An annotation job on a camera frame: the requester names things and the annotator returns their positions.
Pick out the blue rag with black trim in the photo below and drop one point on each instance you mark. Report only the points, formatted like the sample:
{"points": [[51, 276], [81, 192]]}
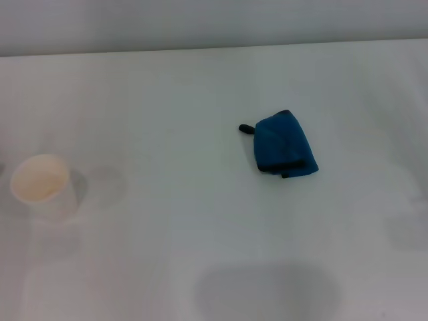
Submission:
{"points": [[284, 143]]}

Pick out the white paper cup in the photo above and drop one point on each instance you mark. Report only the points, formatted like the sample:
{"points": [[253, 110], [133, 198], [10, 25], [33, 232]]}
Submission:
{"points": [[43, 187]]}

